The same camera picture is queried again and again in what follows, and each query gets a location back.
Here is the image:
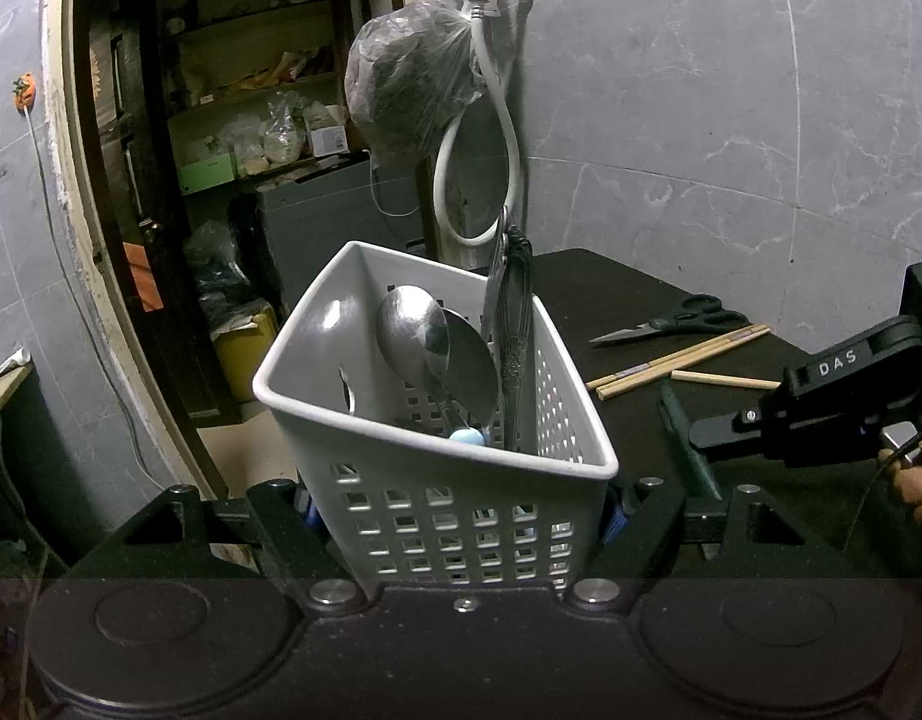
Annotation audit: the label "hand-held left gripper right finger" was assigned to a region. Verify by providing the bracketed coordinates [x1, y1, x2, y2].
[566, 478, 867, 612]

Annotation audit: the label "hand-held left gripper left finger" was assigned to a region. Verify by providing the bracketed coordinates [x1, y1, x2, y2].
[78, 477, 364, 612]

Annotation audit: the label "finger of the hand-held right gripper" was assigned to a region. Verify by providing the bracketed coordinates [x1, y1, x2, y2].
[783, 315, 922, 410]
[689, 401, 922, 466]

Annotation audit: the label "dark handled knife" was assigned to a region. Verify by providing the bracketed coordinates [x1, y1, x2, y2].
[657, 381, 724, 502]

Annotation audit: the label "white perforated utensil basket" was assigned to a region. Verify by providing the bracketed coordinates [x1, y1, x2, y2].
[252, 240, 619, 601]

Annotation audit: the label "dark green kitchen scissors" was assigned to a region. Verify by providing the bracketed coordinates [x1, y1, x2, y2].
[590, 294, 748, 347]

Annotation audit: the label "ornate handled steel utensil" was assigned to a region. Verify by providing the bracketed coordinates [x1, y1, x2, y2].
[498, 232, 535, 451]

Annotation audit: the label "large steel spoon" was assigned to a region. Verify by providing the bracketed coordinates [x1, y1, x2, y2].
[431, 307, 501, 436]

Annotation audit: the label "yellow container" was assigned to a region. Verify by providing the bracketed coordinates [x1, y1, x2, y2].
[213, 300, 278, 402]

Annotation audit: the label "dark plastic bag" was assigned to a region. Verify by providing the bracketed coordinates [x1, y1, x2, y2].
[187, 221, 256, 308]

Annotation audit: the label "orange door poster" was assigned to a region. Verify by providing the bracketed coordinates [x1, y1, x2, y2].
[125, 242, 166, 310]

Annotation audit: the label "grey cabinet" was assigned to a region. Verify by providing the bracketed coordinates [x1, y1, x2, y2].
[254, 165, 424, 308]

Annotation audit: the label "wooden side table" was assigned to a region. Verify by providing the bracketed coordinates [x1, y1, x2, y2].
[0, 364, 33, 428]

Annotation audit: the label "green box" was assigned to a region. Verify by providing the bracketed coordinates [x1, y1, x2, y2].
[179, 154, 238, 194]

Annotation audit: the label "clear plastic food bag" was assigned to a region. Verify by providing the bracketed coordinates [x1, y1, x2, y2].
[264, 94, 308, 164]

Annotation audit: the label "dark wooden door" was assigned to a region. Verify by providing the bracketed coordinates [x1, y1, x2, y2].
[78, 0, 222, 421]

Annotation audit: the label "hanging clear plastic bag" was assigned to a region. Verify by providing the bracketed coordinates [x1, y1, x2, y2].
[344, 1, 486, 166]

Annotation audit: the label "dark wooden shelf unit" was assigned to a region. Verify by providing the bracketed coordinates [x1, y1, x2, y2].
[157, 0, 357, 188]

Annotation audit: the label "white flexible hose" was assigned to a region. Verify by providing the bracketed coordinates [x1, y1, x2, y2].
[433, 0, 525, 247]

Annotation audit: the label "cream door frame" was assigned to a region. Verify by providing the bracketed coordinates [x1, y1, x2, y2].
[42, 0, 226, 496]

